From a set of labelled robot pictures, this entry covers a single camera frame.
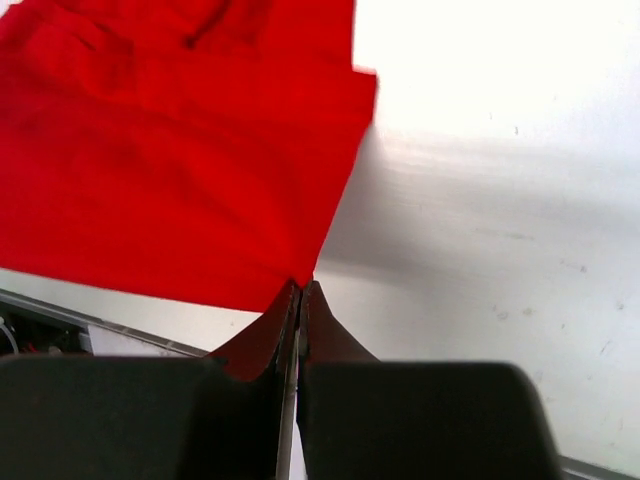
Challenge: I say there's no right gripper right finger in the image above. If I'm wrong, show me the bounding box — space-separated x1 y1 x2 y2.
298 282 561 479

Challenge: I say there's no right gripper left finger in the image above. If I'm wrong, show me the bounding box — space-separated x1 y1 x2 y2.
1 284 300 479

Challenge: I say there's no red t shirt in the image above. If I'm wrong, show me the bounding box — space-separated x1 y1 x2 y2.
0 0 379 384

